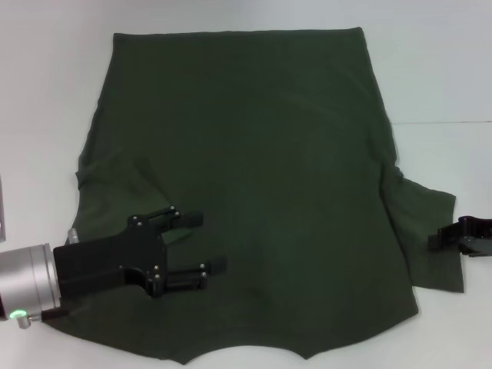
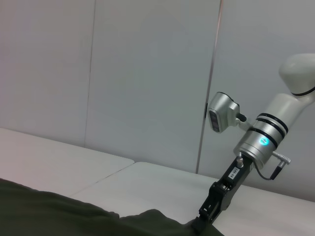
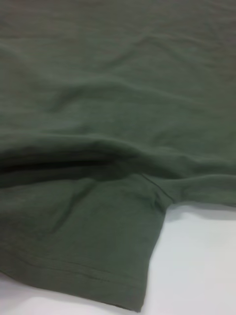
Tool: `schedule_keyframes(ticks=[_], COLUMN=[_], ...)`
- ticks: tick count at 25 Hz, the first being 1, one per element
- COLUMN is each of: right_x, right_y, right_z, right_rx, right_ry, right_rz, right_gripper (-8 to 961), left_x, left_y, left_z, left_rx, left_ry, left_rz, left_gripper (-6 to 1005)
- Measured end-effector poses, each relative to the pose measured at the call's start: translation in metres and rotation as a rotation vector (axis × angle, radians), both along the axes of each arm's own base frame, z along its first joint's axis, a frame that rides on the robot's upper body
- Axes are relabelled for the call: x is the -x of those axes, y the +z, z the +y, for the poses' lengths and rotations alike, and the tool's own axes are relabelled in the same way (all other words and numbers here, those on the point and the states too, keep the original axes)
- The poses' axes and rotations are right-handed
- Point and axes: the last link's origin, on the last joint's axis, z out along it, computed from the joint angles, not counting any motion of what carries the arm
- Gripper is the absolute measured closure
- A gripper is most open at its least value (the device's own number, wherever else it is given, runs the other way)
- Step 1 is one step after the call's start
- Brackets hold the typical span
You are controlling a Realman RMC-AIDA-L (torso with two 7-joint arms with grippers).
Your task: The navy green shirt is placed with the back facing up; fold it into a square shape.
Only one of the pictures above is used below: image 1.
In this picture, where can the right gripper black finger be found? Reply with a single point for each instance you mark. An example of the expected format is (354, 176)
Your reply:
(446, 238)

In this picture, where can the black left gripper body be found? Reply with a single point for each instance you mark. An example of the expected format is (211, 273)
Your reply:
(107, 257)

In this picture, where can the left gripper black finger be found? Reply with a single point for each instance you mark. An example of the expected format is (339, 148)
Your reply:
(188, 218)
(192, 278)

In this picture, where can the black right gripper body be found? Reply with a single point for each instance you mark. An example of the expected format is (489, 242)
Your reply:
(480, 234)

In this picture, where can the dark green shirt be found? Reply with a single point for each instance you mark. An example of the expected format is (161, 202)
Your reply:
(246, 134)

